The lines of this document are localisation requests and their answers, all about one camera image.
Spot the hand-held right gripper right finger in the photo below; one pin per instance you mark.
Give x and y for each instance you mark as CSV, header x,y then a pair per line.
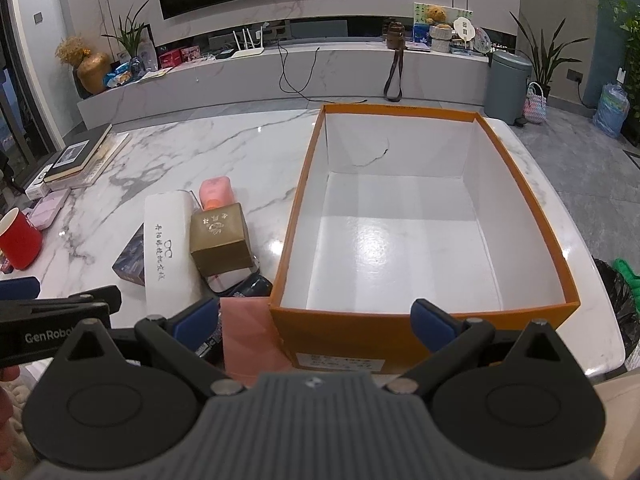
x,y
430,324

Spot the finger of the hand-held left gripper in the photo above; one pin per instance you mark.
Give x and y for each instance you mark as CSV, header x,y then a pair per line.
x,y
20,289
100,297

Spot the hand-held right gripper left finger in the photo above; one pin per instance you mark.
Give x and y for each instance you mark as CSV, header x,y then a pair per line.
x,y
200,319

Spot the dark printed box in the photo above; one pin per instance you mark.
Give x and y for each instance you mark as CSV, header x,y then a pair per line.
x,y
131,260

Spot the dark blue jar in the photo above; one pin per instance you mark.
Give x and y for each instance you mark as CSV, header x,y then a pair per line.
x,y
252,287

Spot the long white box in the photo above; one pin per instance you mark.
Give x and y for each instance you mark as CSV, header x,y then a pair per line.
x,y
170,250

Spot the grey square box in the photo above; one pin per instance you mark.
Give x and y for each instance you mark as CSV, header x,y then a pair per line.
x,y
220,240

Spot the orange cardboard box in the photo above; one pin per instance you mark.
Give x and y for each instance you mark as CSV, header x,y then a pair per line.
x,y
400,240

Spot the pink bottle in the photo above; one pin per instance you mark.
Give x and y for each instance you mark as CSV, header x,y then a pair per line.
x,y
216,191

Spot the person's left hand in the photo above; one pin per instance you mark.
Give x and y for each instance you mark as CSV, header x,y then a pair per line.
x,y
7,361

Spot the red cup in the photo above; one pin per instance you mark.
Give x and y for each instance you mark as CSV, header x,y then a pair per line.
x,y
20,240

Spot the pink paper bag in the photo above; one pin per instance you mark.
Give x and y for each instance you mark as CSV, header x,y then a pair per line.
x,y
250,330

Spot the pink case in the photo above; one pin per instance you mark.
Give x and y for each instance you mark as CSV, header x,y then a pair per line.
x,y
47,210

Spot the small white box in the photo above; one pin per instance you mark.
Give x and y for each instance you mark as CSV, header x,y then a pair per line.
x,y
37,185

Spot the black book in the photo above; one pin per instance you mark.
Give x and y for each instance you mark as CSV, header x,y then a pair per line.
x,y
75,155

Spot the thick pale book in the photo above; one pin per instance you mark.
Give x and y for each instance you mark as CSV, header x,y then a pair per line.
x,y
107,152

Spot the large thin book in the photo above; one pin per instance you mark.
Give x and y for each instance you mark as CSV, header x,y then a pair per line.
x,y
117,152

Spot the black trash bag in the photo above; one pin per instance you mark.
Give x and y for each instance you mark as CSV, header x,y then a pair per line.
x,y
612,305

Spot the green slippers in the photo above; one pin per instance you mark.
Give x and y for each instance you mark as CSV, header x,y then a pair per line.
x,y
626,272

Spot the dark glass door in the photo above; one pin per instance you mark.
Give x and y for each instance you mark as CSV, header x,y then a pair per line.
x,y
22,85

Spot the person's beige trousers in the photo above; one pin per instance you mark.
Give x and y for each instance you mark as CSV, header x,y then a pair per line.
x,y
620,410

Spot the blue snack packet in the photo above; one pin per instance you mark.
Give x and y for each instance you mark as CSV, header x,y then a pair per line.
x,y
119,76

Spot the gold vase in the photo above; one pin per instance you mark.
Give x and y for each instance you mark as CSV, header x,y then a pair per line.
x,y
94,74

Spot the yellowish papers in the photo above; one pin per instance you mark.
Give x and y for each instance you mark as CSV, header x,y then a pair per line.
x,y
152,75

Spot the pastel woven bag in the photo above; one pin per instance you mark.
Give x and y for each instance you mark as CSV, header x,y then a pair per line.
x,y
535,107

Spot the dried flowers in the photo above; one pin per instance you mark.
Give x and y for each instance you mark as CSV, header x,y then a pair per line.
x,y
72,50

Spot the clear plastic bottle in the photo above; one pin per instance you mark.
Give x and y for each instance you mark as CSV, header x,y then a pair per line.
x,y
148,57

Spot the grey pedal bin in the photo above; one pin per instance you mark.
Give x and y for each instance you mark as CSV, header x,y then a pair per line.
x,y
507,90

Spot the red box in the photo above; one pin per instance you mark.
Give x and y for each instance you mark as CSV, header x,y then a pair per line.
x,y
170,59

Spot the pink box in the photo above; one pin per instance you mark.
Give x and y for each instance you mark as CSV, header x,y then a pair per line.
x,y
190,54

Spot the slim-leaved potted plant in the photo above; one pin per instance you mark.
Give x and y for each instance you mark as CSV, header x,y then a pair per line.
x,y
131,35

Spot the small black device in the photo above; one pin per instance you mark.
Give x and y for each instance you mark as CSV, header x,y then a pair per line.
x,y
225,54

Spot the white router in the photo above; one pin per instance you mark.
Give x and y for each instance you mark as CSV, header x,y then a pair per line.
x,y
247,52

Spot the marble tv console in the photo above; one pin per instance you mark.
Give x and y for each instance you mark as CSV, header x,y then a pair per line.
x,y
325,70

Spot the white pot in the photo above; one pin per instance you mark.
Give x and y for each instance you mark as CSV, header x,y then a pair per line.
x,y
441,40

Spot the broad-leaved potted plant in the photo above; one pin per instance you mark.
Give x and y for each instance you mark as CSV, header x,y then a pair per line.
x,y
542,60

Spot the picture calendar board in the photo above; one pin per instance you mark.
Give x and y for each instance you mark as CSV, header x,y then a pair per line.
x,y
421,30

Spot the round white fan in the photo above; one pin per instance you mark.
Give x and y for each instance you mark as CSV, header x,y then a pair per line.
x,y
463,29

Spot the teddy bear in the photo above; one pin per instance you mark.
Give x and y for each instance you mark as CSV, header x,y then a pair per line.
x,y
438,15

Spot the pothos plant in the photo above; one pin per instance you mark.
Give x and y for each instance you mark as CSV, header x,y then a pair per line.
x,y
627,35

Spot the wall socket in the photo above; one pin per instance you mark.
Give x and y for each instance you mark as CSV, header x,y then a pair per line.
x,y
576,77

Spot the brown camera bag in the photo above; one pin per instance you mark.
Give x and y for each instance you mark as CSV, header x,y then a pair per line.
x,y
395,35

